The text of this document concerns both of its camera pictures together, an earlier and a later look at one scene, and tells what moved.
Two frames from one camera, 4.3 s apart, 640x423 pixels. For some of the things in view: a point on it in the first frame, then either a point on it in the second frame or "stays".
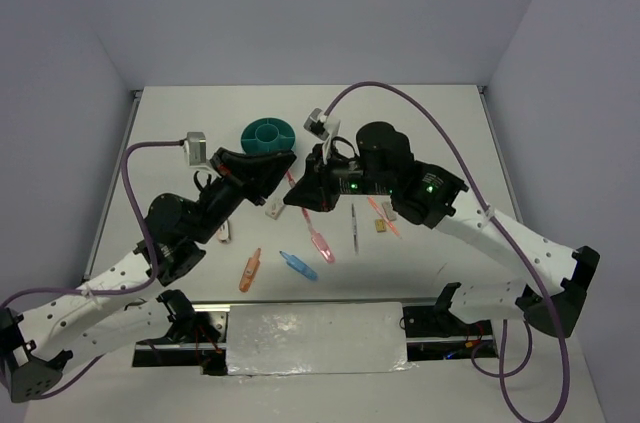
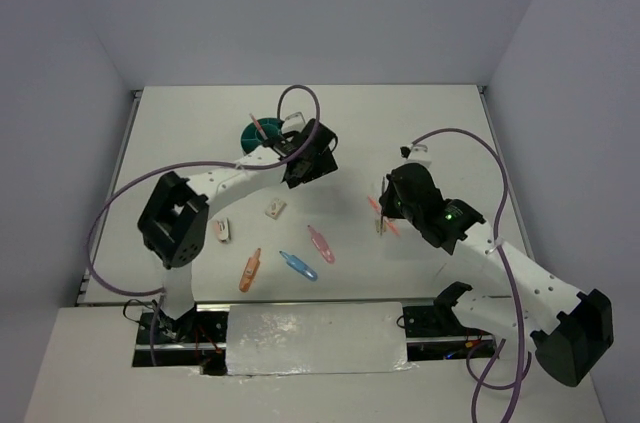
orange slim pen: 390,224 stays
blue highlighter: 299,266 stays
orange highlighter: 250,272 stays
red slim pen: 305,210 → 258,126
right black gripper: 315,189 → 387,206
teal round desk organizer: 266,135 stays
